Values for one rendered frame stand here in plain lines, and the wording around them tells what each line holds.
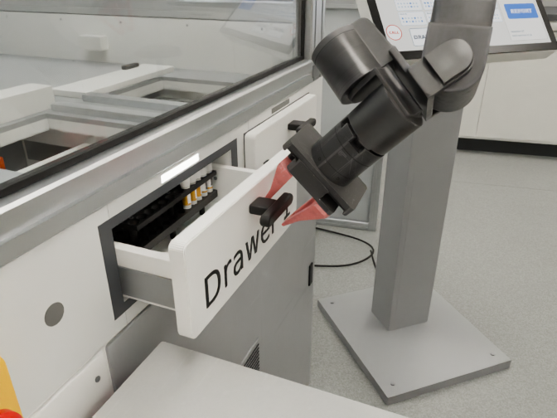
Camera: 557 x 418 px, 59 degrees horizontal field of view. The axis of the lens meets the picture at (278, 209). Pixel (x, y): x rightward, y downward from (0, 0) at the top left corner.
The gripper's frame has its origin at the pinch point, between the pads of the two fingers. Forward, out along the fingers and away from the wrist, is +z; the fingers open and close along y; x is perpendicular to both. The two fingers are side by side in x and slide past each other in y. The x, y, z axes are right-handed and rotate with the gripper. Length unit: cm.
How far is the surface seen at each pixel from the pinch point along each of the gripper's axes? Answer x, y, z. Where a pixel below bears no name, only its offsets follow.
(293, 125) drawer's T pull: -27.3, 7.1, 4.6
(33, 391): 28.3, 3.8, 12.8
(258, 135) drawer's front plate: -15.4, 9.2, 4.2
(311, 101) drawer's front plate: -39.8, 8.7, 4.7
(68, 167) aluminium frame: 18.1, 16.4, 1.4
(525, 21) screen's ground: -100, -12, -28
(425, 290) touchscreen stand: -94, -60, 43
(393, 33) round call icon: -72, 8, -8
